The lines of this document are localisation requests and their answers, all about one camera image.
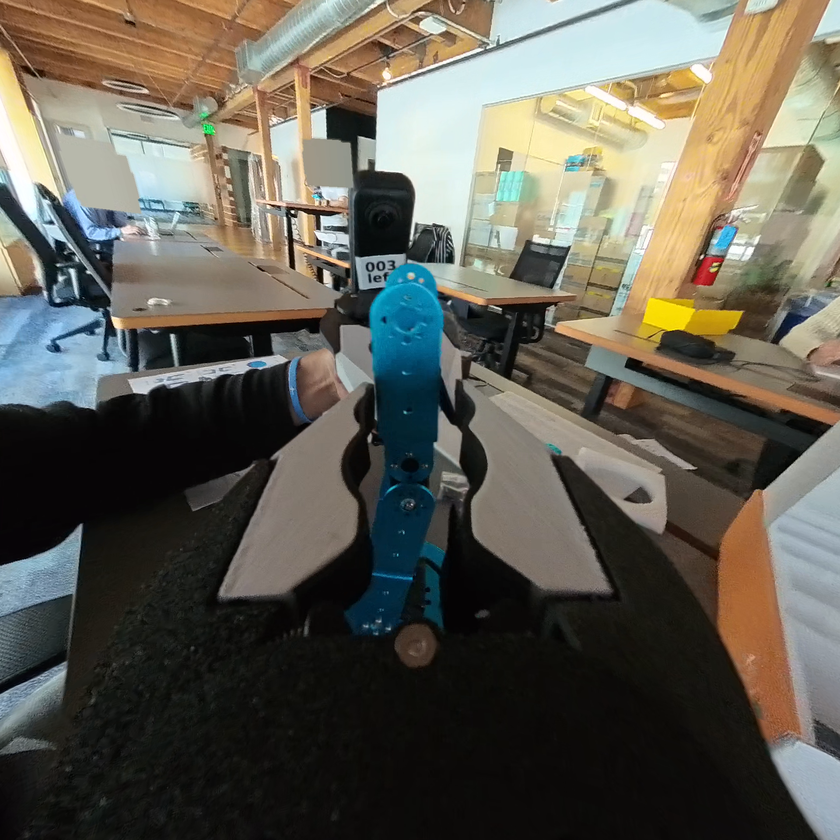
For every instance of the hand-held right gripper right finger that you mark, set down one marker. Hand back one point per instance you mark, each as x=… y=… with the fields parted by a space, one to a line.
x=538 y=525

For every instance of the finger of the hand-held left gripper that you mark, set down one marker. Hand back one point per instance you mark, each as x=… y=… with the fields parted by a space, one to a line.
x=454 y=364
x=355 y=358

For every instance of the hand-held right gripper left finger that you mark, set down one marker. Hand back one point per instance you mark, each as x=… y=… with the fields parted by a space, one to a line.
x=295 y=518

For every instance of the blue toy robot arm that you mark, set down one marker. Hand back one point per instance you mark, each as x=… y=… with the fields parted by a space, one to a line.
x=403 y=367

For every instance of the person's left forearm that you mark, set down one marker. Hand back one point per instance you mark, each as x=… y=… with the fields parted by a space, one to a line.
x=164 y=446

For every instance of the wooden standing desk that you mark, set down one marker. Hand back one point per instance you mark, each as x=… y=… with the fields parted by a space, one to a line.
x=295 y=207

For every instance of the wooden office desk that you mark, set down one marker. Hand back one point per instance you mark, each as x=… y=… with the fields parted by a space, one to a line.
x=656 y=367
x=210 y=289
x=499 y=282

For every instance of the person's left hand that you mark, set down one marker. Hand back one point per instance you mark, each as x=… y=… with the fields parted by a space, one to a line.
x=325 y=384

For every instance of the office chair with striped jacket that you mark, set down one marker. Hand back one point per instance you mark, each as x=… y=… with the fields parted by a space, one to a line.
x=433 y=243

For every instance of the blue wristband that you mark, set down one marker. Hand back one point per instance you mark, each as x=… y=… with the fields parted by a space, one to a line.
x=298 y=394

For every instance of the white foam block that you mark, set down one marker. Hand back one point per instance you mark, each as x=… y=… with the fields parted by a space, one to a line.
x=610 y=479

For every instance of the white foam sheet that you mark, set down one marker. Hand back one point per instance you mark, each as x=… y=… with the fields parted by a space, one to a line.
x=558 y=420

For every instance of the black mesh office chair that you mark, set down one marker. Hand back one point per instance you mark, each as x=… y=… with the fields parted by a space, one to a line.
x=538 y=262

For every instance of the open instruction booklet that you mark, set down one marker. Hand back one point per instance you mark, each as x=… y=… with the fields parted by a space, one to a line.
x=197 y=377

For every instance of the stack of cardboard boxes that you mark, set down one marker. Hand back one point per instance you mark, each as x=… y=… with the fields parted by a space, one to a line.
x=577 y=229

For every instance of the black pouch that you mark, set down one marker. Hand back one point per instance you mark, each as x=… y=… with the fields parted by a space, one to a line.
x=686 y=344

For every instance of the yellow plastic bin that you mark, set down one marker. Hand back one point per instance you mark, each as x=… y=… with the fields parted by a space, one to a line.
x=689 y=315

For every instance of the white cardboard box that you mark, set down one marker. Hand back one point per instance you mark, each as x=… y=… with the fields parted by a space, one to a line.
x=787 y=590

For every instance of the red fire extinguisher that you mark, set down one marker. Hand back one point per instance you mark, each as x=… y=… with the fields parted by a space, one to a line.
x=712 y=259

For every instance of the blue barrel bin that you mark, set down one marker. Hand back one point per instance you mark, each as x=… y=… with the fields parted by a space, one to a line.
x=797 y=315

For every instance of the wooden ceiling post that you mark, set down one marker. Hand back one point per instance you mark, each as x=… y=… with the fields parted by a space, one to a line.
x=304 y=164
x=264 y=157

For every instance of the silver air duct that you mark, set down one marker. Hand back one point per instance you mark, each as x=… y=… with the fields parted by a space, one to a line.
x=315 y=33

